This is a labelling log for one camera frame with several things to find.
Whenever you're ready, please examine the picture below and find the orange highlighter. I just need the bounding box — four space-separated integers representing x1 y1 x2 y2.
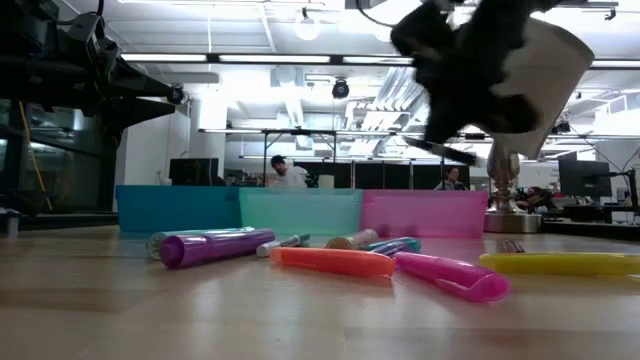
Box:
269 246 397 279

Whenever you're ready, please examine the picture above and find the yellow cord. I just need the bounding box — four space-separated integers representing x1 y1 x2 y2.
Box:
17 99 54 212

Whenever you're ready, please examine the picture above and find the teal plastic bin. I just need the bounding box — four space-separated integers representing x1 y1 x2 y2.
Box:
238 187 364 237

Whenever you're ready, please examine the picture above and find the black metal rack frame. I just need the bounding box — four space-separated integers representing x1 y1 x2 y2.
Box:
198 128 494 190

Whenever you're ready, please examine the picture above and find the teal highlighter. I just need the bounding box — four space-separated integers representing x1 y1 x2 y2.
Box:
146 226 257 261

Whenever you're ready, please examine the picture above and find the green Expo marker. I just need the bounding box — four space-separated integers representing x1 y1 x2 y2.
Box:
256 233 312 259

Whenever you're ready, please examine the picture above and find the blue violet highlighter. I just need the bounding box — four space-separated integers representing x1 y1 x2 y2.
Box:
363 236 423 257

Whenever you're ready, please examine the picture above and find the pink plastic bin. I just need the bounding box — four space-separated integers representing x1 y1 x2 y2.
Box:
358 188 490 239

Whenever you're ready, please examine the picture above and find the fluorescent ceiling light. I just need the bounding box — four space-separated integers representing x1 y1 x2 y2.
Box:
342 55 417 66
218 53 332 64
119 53 209 63

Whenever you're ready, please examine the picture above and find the pink highlighter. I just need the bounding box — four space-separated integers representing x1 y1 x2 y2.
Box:
393 251 512 304

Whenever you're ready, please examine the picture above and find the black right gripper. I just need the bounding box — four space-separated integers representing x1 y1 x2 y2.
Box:
414 0 551 147

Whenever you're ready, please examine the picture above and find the small grey block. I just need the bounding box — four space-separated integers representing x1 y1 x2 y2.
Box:
0 208 21 239

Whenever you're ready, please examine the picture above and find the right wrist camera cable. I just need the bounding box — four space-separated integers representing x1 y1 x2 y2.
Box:
355 0 401 30

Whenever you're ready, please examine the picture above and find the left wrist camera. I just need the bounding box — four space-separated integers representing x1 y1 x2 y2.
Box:
67 12 121 69

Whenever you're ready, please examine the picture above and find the blue plastic bin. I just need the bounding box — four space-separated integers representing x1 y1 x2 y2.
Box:
115 184 244 235

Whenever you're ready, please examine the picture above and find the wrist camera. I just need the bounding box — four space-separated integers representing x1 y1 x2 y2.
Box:
389 4 451 57
67 12 121 69

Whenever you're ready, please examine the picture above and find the purple Sharpie highlighter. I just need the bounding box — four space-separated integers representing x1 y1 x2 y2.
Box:
159 228 277 271

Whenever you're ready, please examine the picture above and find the white globe pendant lamp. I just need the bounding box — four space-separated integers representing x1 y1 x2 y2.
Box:
293 7 322 42

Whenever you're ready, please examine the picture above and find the silver lamp white shade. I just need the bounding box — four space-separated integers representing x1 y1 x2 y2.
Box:
483 17 596 235

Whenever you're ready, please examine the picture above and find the black partition screen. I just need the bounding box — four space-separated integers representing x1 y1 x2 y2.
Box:
292 160 471 190

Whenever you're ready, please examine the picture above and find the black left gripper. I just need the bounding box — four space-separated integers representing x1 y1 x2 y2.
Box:
69 29 177 132

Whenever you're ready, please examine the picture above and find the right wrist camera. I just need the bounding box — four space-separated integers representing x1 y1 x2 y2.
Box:
389 4 451 57

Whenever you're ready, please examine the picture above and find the yellow-green Sharpie highlighter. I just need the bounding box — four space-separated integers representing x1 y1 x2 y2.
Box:
324 228 381 251

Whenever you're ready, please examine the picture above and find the yellow highlighter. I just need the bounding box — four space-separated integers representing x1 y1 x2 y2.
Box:
478 251 640 278

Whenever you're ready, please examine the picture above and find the person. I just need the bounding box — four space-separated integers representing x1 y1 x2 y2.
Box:
517 187 556 212
269 154 310 189
433 166 467 192

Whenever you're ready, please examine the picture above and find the black computer monitor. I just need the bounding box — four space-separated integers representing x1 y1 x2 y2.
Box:
168 157 220 187
558 158 613 199

